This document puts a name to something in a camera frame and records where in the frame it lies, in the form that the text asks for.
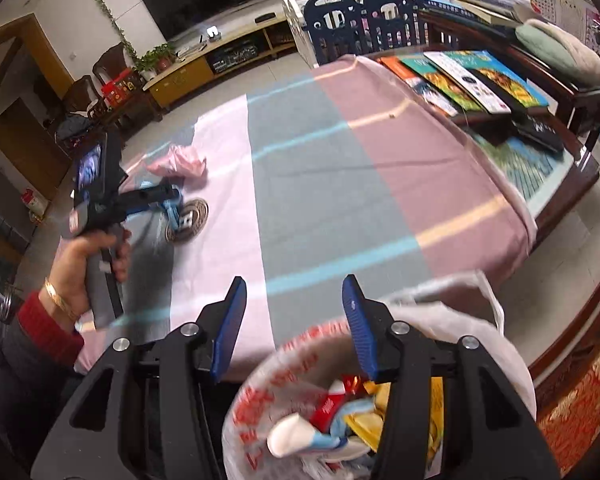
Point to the black stereo player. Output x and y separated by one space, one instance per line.
232 58

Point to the dark bag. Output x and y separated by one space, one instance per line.
74 127

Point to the red gift box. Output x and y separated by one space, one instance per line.
120 87

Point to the potted green plant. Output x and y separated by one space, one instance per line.
155 57

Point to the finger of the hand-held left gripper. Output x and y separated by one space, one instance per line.
150 197

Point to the white playpen fence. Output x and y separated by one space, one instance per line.
292 25

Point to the dark green patterned wrapper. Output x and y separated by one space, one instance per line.
196 217

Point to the small white device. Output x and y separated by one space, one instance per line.
214 33

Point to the wooden television cabinet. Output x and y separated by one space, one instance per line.
180 77

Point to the orange picture book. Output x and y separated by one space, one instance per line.
395 67

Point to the plaid tablecloth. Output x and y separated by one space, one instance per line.
330 185

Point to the green plush cushion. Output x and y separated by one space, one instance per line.
560 50

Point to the stack of books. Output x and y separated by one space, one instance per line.
480 2

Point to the pink plastic bag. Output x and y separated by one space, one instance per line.
180 162

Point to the white lined wastebasket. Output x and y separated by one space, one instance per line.
260 400

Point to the blue plastic wrapper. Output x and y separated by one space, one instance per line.
176 212

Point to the yellow snack bag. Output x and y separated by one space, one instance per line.
365 422

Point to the person's left hand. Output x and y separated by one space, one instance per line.
72 270

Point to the green picture book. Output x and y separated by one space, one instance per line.
445 82

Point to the wooden door frame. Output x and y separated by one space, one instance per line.
45 85

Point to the black set-top box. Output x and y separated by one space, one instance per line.
265 17

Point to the green ivy garland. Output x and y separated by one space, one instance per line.
107 7

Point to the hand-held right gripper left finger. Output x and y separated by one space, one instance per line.
227 330

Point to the blue face mask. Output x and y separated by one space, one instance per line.
330 441

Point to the navy playpen fence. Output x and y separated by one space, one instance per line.
330 25

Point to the children's wall charts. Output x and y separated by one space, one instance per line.
555 10

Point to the person's left forearm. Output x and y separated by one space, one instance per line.
45 332

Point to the dark wooden side table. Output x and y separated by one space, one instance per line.
580 105

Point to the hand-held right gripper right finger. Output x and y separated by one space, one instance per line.
365 330

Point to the red and white carton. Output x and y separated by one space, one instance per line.
330 410

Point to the white remote control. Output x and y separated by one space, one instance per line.
467 80

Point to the carved wooden armchair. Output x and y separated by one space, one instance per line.
80 95
112 62

